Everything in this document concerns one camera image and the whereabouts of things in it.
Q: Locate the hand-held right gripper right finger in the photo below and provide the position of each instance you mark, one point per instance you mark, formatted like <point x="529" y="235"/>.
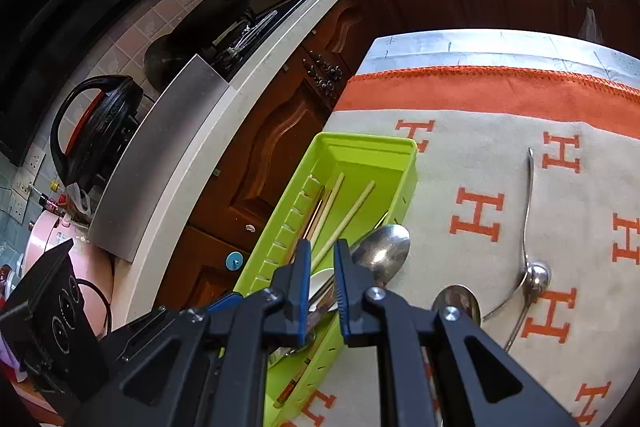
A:
<point x="341" y="297"/>

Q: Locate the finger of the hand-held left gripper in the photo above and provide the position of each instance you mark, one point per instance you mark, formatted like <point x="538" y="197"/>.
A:
<point x="227" y="302"/>

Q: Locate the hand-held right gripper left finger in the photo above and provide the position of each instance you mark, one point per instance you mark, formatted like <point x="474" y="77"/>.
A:
<point x="303" y="297"/>

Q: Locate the white ceramic spoon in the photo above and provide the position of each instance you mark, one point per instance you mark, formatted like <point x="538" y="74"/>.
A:
<point x="322" y="282"/>

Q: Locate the large metal spoon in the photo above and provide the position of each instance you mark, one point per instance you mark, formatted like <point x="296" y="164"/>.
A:
<point x="460" y="296"/>
<point x="382" y="252"/>

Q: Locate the brown wooden chopstick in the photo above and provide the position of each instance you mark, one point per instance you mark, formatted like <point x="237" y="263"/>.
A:
<point x="315" y="217"/>

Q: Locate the ivory chopstick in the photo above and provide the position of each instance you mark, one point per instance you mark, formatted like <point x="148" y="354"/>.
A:
<point x="350" y="214"/>

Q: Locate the green plastic utensil tray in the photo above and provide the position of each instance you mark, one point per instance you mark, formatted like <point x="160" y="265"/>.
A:
<point x="360" y="157"/>

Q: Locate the small metal spoon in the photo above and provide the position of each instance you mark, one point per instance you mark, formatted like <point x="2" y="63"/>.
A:
<point x="517" y="327"/>

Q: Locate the round bowl metal spoon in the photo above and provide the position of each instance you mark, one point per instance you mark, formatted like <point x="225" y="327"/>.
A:
<point x="536" y="277"/>

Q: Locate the purple bag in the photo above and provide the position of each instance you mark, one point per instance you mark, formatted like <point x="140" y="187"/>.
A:
<point x="11" y="357"/>

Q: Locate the pink rice cooker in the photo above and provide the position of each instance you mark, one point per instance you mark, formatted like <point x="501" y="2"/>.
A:
<point x="92" y="267"/>

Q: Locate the clear plastic bag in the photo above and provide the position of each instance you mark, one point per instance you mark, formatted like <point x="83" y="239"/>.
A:
<point x="79" y="199"/>

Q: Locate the red yellow gas valve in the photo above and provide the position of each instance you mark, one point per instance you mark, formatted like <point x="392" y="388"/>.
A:
<point x="52" y="197"/>

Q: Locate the brown wooden kitchen cabinet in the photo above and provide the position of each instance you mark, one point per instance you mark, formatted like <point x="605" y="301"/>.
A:
<point x="280" y="142"/>

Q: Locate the stainless steel panel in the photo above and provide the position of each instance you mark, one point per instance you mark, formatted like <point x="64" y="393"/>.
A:
<point x="160" y="157"/>

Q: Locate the orange beige printed blanket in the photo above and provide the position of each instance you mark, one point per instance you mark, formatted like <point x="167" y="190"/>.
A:
<point x="475" y="147"/>

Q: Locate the black pressure cooker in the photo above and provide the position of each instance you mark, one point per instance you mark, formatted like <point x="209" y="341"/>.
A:
<point x="105" y="127"/>

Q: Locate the white kitchen countertop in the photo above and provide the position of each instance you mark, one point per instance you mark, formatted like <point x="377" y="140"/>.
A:
<point x="260" y="77"/>

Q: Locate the black wok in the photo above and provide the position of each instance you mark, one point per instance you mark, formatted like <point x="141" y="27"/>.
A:
<point x="165" y="62"/>

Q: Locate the metal tongs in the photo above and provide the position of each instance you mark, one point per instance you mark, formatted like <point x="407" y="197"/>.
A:
<point x="247" y="32"/>

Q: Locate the pale blue table cover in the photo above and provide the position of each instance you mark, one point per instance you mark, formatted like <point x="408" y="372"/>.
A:
<point x="475" y="44"/>

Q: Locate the white hanging plastic bag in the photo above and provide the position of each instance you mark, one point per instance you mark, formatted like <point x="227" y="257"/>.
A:
<point x="589" y="24"/>

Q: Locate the white wall socket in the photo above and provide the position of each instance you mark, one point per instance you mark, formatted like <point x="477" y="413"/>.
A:
<point x="35" y="162"/>
<point x="21" y="202"/>

